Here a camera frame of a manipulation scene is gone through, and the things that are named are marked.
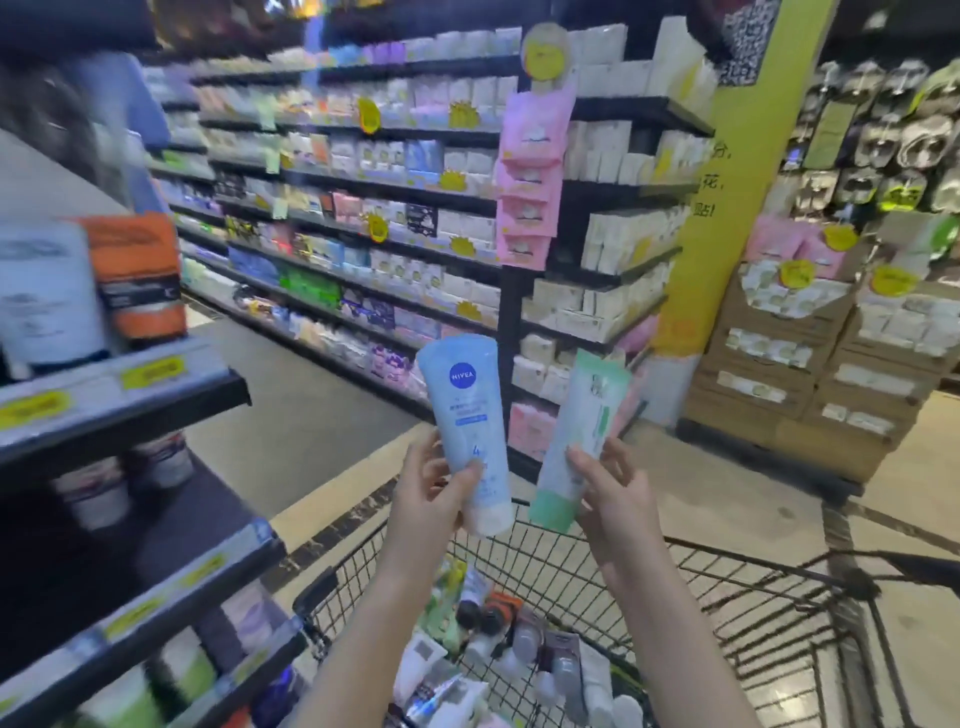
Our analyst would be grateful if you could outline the person's right hand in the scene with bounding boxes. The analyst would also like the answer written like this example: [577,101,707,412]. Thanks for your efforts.
[564,435,666,568]

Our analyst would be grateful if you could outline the person's left hand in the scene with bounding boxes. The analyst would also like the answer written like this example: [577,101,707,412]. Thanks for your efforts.
[386,426,489,561]

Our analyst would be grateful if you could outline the pale green cosmetic tube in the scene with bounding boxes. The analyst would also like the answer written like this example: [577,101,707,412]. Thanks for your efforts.
[528,349,631,535]

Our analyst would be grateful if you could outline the blue cosmetic tube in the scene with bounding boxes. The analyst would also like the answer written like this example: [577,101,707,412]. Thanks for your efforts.
[416,335,516,538]

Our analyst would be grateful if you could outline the person's right forearm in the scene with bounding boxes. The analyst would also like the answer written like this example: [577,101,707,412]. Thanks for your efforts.
[592,536,762,728]

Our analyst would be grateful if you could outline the person's left forearm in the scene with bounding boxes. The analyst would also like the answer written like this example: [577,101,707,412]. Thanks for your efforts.
[288,528,466,728]

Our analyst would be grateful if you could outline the pile of cosmetic items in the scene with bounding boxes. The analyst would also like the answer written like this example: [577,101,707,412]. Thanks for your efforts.
[390,558,646,728]

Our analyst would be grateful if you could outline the long black aisle shelving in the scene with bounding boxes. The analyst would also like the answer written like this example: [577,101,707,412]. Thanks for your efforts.
[142,15,721,470]

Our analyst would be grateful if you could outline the stack of cardboard boxes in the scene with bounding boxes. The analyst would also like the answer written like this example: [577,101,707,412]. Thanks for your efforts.
[678,262,960,487]

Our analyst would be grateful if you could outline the yellow pillar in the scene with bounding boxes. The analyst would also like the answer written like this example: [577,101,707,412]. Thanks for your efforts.
[651,0,843,363]

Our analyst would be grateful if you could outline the hanging strip of pink packets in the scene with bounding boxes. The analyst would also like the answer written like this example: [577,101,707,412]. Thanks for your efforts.
[495,90,576,273]

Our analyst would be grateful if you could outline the pile of pink packs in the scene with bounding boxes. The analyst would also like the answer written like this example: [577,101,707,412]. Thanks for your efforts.
[742,213,850,280]

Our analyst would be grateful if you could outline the white jar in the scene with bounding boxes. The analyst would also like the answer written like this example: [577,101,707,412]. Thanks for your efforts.
[52,457,133,534]
[131,431,196,489]

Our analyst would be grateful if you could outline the rows of boxed shelf products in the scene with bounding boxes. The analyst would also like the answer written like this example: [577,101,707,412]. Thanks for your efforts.
[146,18,717,421]

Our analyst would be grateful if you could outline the yellow price tag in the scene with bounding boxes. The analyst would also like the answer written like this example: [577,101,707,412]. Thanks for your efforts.
[120,356,187,391]
[0,390,73,433]

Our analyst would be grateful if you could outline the orange and black tube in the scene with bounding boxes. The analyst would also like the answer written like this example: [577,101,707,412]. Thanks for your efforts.
[75,213,189,351]

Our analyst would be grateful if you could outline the black shelf unit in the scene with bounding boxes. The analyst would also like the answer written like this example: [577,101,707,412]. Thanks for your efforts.
[0,330,309,728]

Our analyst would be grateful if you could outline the green and white tubes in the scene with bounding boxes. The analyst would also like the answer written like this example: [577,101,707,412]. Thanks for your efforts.
[71,645,219,728]

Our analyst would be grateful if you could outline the round yellow sign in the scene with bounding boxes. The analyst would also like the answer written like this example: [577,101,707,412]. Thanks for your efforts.
[521,22,576,85]

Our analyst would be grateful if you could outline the rack of hanging packaged goods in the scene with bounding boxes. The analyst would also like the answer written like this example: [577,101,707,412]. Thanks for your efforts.
[780,56,960,226]

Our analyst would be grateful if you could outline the large white tube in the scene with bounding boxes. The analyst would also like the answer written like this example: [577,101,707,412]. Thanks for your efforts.
[0,221,111,378]

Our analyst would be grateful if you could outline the black wire shopping cart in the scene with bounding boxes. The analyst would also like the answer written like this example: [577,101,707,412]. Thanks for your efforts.
[292,498,960,728]

